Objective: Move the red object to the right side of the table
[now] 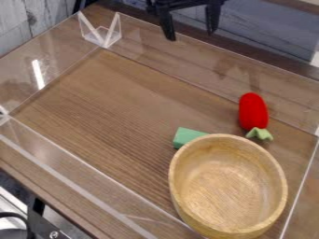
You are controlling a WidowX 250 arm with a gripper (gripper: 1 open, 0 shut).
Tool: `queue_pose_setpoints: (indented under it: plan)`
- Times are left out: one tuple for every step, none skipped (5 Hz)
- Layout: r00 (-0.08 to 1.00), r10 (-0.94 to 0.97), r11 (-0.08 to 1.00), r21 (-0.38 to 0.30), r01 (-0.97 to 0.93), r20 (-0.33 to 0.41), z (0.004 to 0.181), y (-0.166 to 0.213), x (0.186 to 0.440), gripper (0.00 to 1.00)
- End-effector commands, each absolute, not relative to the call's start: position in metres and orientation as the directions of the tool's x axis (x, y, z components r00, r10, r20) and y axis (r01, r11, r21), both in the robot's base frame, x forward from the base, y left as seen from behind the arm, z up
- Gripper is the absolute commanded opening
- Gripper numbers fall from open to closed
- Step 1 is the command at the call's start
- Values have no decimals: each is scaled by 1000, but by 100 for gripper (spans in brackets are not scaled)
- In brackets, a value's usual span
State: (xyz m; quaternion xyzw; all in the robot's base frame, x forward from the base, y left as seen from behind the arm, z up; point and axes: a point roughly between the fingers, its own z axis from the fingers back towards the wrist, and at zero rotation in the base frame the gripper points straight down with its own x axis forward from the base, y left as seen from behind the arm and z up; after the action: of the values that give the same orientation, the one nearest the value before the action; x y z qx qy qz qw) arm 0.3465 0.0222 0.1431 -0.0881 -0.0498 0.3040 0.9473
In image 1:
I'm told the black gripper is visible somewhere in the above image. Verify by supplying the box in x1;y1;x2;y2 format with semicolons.
145;0;227;41

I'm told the red plush strawberry toy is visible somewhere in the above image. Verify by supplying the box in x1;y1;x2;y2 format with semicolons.
237;92;272;140

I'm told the green foam block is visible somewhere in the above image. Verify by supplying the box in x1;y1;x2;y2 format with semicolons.
173;127;207;148

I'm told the wooden oval bowl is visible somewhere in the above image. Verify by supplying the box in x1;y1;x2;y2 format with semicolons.
168;134;288;239

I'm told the black metal table leg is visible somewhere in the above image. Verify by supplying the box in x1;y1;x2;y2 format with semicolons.
28;198;71;239

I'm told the clear acrylic corner bracket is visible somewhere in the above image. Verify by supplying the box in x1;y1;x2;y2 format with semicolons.
77;12;121;49

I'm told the clear acrylic tray wall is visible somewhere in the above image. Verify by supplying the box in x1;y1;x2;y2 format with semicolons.
0;5;319;239

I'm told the black cable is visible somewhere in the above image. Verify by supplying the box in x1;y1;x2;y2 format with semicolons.
0;212;30;225

